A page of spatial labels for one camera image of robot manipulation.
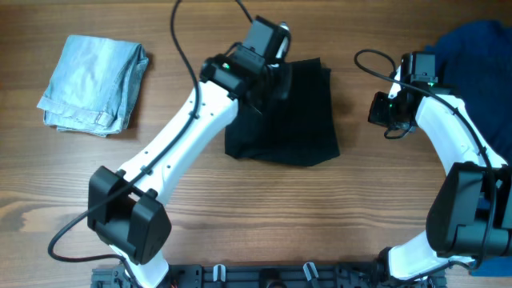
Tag dark blue garment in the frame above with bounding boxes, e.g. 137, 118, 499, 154
423, 19, 512, 278

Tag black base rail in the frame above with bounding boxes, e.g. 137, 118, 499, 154
90, 262, 447, 288

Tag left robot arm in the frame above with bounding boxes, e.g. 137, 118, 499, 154
87, 17, 291, 287

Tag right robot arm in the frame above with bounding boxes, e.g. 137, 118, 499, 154
368, 52, 511, 286

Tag black shorts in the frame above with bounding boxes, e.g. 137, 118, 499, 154
225, 58, 340, 166

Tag folded light blue jeans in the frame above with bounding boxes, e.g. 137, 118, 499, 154
37, 35, 149, 137

